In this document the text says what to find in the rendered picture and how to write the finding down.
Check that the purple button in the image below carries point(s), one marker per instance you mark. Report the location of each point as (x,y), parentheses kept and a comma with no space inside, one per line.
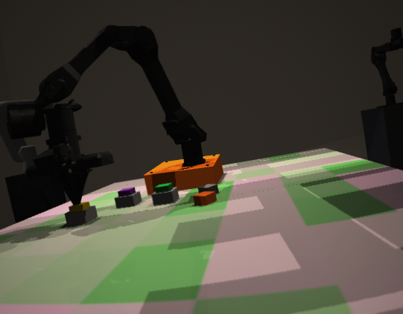
(127,197)

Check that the green button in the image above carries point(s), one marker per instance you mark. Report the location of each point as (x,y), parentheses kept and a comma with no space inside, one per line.
(165,194)

